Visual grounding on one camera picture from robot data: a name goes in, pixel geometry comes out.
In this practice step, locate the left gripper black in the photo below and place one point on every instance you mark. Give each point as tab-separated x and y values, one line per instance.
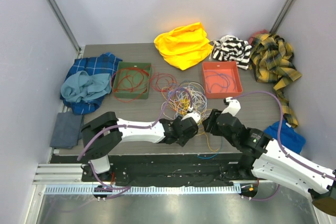
182	141

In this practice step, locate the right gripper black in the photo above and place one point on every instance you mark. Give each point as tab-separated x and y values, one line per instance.
208	123

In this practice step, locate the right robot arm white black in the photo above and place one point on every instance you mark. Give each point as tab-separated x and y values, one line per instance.
265	158

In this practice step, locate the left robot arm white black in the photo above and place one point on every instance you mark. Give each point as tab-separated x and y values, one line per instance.
104	133

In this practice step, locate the orange-red plastic tray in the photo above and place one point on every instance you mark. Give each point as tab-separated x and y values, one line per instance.
221	79

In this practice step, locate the green plastic tray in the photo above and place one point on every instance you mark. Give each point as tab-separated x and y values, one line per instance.
132	81

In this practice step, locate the black white striped cloth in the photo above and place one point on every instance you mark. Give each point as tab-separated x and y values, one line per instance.
231	48

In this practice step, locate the bright blue cloth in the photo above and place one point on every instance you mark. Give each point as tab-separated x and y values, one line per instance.
289	138

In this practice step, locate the yellow black plaid cloth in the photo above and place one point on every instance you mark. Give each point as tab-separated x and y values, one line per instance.
271	60

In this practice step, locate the pink cloth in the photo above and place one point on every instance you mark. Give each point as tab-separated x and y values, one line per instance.
253	36

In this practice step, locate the light blue cloth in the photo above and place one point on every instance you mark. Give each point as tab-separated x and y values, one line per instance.
81	87

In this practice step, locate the grey folded cloth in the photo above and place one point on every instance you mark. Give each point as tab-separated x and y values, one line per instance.
67	131

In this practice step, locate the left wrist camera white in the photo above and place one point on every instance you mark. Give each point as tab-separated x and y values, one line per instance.
193	114

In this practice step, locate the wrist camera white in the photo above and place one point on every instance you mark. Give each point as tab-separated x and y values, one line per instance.
193	114
232	106

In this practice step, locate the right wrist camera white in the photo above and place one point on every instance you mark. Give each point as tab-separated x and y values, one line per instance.
232	106

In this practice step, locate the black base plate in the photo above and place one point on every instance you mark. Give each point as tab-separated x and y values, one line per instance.
176	170

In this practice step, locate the white slotted cable duct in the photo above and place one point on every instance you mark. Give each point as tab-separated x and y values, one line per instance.
86	189

